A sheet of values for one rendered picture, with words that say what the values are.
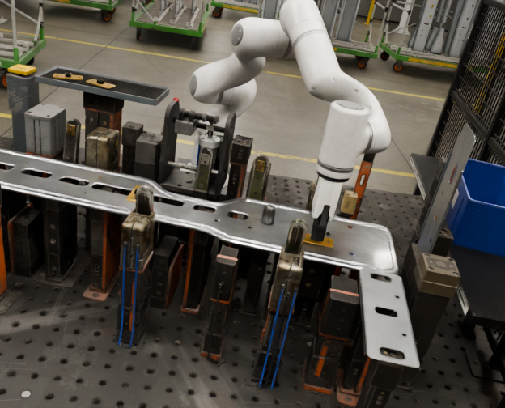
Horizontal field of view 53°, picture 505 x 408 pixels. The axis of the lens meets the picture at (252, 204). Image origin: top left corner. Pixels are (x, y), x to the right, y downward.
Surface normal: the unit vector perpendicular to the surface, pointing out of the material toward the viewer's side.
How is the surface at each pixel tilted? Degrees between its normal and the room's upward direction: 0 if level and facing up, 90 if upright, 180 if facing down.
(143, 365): 0
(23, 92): 90
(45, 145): 90
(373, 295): 0
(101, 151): 90
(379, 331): 0
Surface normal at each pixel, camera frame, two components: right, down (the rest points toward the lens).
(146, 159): -0.14, 0.46
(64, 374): 0.16, -0.87
